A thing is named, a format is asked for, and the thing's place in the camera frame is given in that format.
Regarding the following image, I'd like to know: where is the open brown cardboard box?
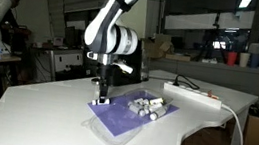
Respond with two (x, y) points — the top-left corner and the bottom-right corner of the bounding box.
(143, 32), (175, 62)

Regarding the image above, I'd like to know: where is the white bottle dark cap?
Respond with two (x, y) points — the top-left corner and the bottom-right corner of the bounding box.
(126, 103), (148, 117)

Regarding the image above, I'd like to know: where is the grey metal cabinet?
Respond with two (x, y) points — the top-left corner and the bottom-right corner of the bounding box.
(45, 46), (87, 84)

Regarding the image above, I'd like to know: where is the red cup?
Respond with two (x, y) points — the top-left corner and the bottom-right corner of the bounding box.
(225, 50), (239, 67)

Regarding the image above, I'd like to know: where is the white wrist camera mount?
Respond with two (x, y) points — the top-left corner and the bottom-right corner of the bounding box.
(112, 59), (136, 75)

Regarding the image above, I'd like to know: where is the white bottle yellow band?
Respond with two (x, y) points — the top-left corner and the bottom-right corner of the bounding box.
(148, 96), (166, 108)

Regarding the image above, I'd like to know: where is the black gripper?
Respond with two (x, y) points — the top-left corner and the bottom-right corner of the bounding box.
(94, 61), (115, 100)

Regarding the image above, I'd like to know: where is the black camera tripod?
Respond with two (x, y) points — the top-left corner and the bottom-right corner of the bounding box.
(198, 10), (233, 66)

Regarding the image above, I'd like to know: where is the blue cup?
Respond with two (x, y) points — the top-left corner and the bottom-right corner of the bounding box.
(249, 52), (259, 69)

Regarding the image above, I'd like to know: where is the plain white small bottle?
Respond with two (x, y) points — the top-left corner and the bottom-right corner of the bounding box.
(144, 102), (160, 115)

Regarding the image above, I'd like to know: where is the white cup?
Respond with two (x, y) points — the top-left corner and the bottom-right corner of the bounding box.
(238, 51), (252, 69)

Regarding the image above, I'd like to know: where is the clear plastic clamshell box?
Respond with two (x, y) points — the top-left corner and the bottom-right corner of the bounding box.
(79, 81), (175, 145)

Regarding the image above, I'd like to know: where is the purple mat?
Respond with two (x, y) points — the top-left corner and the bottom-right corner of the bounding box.
(82, 89), (181, 145)

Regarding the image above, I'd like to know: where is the white power strip cable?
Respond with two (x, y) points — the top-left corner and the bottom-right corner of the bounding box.
(215, 103), (251, 145)

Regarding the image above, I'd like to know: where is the black plug with cable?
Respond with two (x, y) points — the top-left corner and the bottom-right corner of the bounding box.
(171, 73), (202, 92)

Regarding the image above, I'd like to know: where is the white power strip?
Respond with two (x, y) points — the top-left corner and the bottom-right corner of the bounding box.
(161, 80), (225, 111)

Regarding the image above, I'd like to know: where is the person in dark shirt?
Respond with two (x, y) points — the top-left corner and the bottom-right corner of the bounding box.
(0, 0), (38, 58)

